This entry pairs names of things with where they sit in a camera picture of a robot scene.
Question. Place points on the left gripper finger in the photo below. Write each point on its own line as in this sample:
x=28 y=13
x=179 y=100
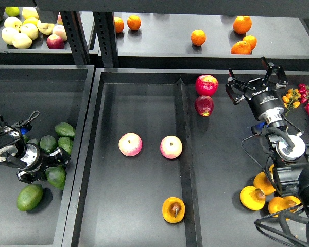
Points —
x=30 y=176
x=59 y=158

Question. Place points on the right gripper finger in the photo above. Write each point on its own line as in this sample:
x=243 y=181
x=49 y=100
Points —
x=251 y=91
x=279 y=72

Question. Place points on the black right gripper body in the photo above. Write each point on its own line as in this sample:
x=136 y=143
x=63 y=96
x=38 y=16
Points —
x=264 y=101

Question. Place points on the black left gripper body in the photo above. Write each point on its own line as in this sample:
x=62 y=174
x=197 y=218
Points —
x=36 y=160

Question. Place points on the green avocado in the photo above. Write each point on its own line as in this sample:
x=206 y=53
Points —
x=56 y=176

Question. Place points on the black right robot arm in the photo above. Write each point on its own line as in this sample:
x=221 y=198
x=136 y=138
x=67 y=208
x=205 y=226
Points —
x=287 y=167

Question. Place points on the green avocado lone bottom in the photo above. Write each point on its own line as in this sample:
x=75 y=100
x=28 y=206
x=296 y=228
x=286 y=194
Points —
x=29 y=197

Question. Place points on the yellow pear upper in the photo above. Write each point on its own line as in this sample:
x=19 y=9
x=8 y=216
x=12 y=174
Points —
x=262 y=182

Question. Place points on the orange cherry tomato bunch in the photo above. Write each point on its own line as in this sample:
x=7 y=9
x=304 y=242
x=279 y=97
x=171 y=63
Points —
x=291 y=100

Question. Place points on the red cherry tomato bunch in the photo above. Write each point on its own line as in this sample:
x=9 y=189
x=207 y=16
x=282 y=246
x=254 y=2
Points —
x=304 y=92

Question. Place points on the bright red apple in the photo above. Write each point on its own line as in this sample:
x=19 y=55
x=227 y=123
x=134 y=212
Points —
x=206 y=85

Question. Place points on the dark red apple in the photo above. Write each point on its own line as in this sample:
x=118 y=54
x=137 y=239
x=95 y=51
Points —
x=204 y=105

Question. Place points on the orange front right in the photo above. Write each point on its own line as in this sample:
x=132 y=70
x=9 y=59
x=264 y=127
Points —
x=241 y=47

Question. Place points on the orange right small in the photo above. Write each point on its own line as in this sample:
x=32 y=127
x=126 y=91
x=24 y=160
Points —
x=252 y=40

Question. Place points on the black left tray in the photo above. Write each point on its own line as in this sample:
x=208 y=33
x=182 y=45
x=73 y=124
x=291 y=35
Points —
x=59 y=93

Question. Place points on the black tray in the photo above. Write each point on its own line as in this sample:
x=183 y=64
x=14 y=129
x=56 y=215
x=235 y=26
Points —
x=59 y=93
x=119 y=199

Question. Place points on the orange middle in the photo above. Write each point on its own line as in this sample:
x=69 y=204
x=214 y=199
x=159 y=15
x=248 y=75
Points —
x=198 y=37

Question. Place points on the pink apple left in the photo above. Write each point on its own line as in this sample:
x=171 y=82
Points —
x=130 y=144

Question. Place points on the pink apple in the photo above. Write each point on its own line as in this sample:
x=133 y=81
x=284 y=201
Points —
x=130 y=144
x=171 y=147

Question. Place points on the pink apple right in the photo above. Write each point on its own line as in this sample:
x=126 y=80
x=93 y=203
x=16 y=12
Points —
x=171 y=147

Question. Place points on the black center tray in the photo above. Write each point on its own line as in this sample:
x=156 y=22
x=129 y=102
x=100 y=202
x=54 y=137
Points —
x=119 y=199

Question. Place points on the red apple on shelf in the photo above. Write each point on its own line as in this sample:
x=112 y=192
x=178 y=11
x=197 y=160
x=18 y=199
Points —
x=54 y=41

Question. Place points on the pale yellow apple front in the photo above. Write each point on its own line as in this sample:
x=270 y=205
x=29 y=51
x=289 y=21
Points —
x=21 y=41

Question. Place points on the pale yellow apple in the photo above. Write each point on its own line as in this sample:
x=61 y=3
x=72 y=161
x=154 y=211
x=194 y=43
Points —
x=21 y=41
x=8 y=33

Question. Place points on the pale yellow apple left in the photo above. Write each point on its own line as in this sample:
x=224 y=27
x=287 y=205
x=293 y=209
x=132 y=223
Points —
x=8 y=33

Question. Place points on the orange far left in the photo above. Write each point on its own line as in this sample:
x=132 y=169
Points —
x=119 y=24

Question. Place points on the green lime on shelf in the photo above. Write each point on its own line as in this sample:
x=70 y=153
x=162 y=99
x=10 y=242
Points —
x=12 y=11

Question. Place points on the black shelf post left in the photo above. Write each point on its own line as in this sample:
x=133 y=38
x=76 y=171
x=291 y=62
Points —
x=75 y=36

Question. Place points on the black shelf post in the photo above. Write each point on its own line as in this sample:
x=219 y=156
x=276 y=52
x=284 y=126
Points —
x=75 y=36
x=105 y=30

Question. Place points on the black shelf post right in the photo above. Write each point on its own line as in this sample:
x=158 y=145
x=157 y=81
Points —
x=105 y=30

